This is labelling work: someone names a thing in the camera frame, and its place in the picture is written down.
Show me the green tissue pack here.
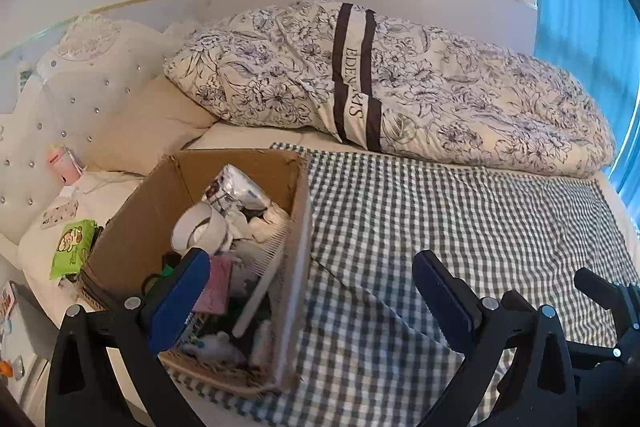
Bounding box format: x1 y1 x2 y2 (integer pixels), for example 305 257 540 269
48 219 98 282

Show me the floral duvet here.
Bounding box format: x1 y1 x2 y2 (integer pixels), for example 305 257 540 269
162 0 617 180

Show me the cardboard box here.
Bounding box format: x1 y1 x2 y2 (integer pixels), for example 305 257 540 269
80 149 313 400

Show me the white patterned pouch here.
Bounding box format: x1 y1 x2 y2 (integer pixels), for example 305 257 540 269
40 199 81 230

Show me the white tufted headboard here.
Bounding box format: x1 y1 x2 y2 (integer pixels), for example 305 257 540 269
0 14 186 248

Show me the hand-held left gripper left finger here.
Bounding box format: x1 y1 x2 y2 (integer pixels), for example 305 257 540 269
45 248 212 427

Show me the white comb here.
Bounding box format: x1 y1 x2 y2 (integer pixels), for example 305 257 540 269
232 212 293 338

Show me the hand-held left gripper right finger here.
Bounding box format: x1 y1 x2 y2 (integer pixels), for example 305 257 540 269
412 249 581 427

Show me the white tape roll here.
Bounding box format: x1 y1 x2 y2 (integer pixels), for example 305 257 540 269
171 203 233 258

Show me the green checked cloth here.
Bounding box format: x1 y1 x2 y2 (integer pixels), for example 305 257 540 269
165 142 640 413

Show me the silver foil packet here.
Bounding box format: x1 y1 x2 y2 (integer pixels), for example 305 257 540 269
202 164 273 215

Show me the pink packet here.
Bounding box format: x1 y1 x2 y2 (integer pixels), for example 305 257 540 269
192 255 235 315

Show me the pink cup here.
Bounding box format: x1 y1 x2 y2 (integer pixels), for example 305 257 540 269
47 144 83 185

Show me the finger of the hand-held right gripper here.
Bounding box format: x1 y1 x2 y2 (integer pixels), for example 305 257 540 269
500 289 543 315
574 267 640 360

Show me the blue curtain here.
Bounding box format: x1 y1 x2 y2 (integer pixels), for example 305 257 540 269
522 0 640 228

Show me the beige pillow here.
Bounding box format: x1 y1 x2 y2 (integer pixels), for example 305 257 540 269
85 77 218 175

